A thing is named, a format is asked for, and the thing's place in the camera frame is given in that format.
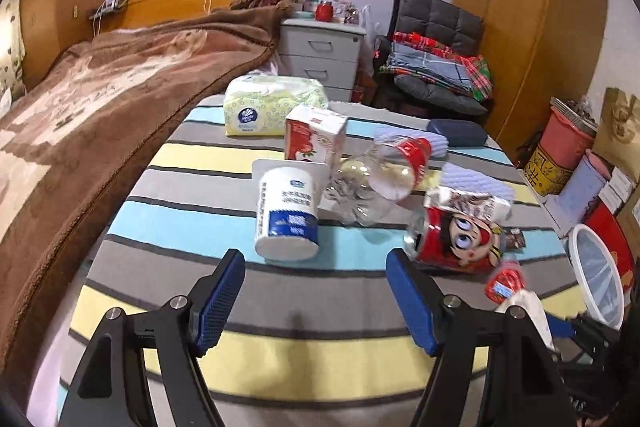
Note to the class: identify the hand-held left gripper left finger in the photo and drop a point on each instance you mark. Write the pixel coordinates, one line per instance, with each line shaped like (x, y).
(220, 302)

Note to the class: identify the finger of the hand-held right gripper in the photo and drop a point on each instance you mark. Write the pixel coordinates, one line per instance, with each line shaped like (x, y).
(600, 334)
(562, 333)

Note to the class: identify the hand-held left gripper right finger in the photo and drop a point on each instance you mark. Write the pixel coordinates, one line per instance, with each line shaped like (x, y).
(412, 302)

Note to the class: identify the white tissue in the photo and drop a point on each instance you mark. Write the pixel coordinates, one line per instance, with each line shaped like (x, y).
(530, 312)

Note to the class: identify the white trash bin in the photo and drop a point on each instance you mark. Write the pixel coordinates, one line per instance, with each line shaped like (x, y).
(597, 272)

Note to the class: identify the red cartoon drink can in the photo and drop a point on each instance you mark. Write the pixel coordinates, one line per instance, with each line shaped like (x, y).
(450, 242)

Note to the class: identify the small red snack packet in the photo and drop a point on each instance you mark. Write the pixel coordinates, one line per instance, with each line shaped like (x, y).
(505, 282)

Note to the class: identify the brown snack wrapper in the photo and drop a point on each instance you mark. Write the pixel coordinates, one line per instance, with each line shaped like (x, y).
(515, 238)

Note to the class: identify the white yogurt cup blue label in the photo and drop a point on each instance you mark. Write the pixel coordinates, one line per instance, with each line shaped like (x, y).
(285, 217)

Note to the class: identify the white and red snack wrapper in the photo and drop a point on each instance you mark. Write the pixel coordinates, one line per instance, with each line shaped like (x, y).
(470, 202)

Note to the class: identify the red and white milk carton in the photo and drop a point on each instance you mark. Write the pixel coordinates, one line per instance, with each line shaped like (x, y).
(312, 137)

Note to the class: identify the striped table cover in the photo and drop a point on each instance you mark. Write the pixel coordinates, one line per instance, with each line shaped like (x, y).
(175, 217)

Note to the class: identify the red box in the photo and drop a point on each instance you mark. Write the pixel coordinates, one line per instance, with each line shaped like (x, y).
(612, 227)

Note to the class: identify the crushed clear plastic bottle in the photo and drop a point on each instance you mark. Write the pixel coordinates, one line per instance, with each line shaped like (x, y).
(355, 202)

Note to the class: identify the clear bottle with red label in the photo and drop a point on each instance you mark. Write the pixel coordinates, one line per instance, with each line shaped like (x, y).
(410, 154)

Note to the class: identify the lilac bin with pink lid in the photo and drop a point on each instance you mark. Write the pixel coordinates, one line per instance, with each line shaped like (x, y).
(585, 187)

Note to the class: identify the yellow box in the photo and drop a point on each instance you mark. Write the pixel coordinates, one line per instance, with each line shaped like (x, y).
(547, 172)

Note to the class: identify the navy glasses case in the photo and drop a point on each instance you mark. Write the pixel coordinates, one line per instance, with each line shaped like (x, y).
(457, 132)

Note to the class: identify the pink bucket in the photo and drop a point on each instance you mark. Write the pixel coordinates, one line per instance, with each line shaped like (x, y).
(565, 137)

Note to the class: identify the soft tissue pack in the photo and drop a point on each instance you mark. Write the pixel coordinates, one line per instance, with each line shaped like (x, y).
(270, 102)

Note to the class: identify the brown paper bag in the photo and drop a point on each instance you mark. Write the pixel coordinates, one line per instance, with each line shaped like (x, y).
(620, 127)

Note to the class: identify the grey tray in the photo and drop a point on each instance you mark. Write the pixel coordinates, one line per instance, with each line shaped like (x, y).
(575, 112)

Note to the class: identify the brown bed blanket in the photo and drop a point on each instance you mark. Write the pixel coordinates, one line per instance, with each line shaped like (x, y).
(100, 107)

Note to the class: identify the pile of folded plaid cloths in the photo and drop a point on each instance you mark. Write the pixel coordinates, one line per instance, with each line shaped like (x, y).
(430, 62)

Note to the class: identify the grey drawer nightstand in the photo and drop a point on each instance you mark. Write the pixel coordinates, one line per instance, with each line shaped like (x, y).
(320, 52)

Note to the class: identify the white plastic bag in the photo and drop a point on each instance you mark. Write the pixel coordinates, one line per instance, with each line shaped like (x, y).
(365, 37)

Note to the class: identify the grey padded chair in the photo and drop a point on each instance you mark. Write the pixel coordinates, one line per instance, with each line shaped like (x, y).
(435, 14)

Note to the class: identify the large wooden wardrobe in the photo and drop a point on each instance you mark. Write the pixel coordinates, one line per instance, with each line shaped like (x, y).
(525, 32)

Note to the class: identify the red cup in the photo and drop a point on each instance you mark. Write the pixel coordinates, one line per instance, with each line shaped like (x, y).
(324, 11)

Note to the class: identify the power strip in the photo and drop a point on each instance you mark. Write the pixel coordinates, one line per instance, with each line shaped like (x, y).
(107, 7)

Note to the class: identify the patterned curtain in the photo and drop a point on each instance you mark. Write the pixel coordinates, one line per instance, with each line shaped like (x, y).
(12, 42)

